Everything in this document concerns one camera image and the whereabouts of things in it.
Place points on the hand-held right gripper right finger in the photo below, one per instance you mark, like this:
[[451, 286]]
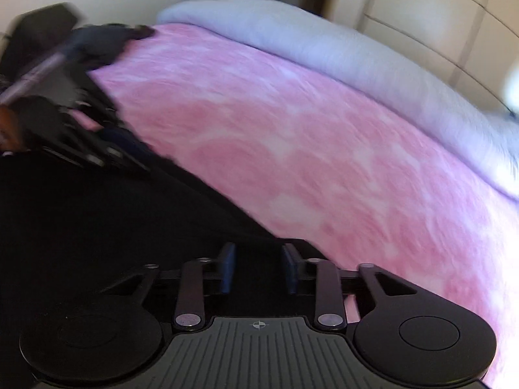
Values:
[[289, 269]]

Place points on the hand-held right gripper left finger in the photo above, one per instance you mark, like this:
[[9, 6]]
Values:
[[228, 267]]

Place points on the light grey duvet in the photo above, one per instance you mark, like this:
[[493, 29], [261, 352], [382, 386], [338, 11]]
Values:
[[324, 44]]

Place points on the black zip jacket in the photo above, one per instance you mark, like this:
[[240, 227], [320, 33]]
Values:
[[101, 214]]

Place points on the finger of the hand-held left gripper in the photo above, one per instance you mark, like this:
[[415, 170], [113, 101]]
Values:
[[101, 152], [93, 107]]

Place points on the person's left hand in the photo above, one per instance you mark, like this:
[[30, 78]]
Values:
[[7, 129]]

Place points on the pink patterned blanket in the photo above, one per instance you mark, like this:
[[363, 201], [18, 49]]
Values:
[[308, 142]]

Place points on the cream wardrobe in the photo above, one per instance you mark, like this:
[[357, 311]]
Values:
[[429, 12]]

